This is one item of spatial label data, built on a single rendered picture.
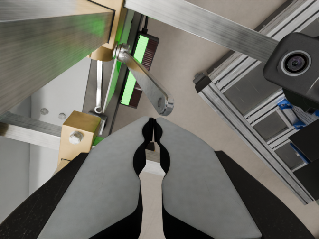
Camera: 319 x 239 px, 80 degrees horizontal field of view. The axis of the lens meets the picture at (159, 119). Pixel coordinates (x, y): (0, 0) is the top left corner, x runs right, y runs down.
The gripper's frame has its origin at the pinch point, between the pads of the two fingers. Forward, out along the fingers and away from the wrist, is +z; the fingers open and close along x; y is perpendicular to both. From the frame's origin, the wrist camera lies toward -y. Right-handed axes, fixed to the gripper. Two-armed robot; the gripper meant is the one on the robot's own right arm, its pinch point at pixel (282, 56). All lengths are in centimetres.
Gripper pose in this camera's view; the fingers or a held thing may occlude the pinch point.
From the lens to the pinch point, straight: 36.1
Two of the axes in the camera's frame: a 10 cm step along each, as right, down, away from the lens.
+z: 0.1, -5.0, 8.7
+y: 9.4, 2.9, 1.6
